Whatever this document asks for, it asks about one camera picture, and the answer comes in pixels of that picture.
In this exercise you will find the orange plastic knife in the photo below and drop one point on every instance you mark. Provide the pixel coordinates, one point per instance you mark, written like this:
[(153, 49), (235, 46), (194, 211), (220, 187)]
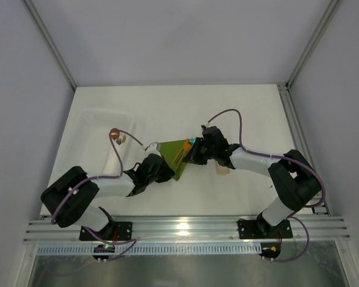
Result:
[(180, 154)]

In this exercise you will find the white slotted cable duct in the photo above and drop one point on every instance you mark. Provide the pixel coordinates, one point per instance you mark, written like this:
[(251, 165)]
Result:
[(150, 249)]

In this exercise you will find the iridescent metal fork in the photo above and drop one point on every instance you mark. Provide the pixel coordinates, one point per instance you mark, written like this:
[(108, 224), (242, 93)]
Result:
[(191, 141)]

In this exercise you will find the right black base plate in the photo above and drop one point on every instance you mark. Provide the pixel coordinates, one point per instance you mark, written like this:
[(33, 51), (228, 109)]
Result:
[(254, 229)]

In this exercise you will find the green paper napkin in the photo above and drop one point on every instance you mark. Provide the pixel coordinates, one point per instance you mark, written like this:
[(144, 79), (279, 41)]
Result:
[(174, 153)]

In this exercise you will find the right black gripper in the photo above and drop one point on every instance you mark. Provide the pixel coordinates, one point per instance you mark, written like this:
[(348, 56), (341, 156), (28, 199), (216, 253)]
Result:
[(194, 152)]

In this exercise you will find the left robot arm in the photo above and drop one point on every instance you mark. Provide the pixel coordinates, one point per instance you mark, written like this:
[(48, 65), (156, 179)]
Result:
[(69, 199)]

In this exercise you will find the orange plastic spoon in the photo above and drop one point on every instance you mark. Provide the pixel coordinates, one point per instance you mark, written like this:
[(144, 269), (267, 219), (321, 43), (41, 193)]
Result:
[(189, 148)]

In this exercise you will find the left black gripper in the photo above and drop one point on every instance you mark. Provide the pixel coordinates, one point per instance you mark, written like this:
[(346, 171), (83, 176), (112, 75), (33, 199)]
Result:
[(165, 171)]

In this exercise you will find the white plastic basket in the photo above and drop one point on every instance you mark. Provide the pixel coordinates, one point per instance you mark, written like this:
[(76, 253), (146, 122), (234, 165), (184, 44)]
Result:
[(88, 144)]

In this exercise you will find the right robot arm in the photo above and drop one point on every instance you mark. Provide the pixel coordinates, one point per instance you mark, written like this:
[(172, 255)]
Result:
[(295, 182)]

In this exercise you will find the copper round ball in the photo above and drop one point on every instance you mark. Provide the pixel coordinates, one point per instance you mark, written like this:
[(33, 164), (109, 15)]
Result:
[(114, 134)]

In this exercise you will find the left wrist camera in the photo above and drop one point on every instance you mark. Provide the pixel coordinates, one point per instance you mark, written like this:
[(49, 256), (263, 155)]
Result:
[(153, 148)]

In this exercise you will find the beige utensil tray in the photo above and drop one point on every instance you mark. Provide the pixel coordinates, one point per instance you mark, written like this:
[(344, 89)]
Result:
[(221, 170)]

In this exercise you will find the right aluminium frame rail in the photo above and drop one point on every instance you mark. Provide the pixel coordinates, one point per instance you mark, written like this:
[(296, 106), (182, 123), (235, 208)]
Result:
[(299, 140)]

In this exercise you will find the aluminium front rail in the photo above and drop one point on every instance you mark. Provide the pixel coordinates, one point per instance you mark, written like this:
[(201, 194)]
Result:
[(191, 229)]

